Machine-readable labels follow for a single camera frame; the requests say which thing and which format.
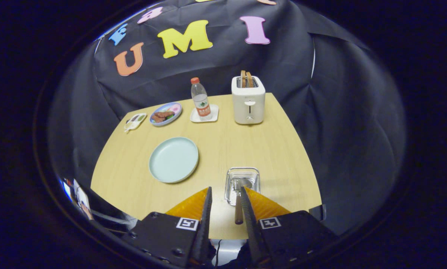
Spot pale green plate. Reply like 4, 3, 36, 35
149, 137, 199, 184

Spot black backdrop cloth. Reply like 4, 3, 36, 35
48, 0, 407, 236

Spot thin black cable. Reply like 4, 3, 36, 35
213, 239, 224, 268

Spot blue plate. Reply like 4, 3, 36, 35
149, 102, 182, 127

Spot clear plastic cutlery container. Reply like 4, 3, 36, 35
225, 167, 261, 207

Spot white divided sauce dish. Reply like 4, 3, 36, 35
124, 113, 148, 133

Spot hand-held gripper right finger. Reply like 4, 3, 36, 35
240, 186, 339, 268

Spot clear water bottle red cap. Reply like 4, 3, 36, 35
191, 77, 212, 121

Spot wooden handled fork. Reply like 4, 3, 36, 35
234, 178, 253, 225

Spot white square coaster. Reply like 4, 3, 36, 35
190, 104, 219, 123

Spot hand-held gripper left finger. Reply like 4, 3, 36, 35
122, 186, 216, 268

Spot white toaster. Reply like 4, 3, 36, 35
231, 76, 266, 125

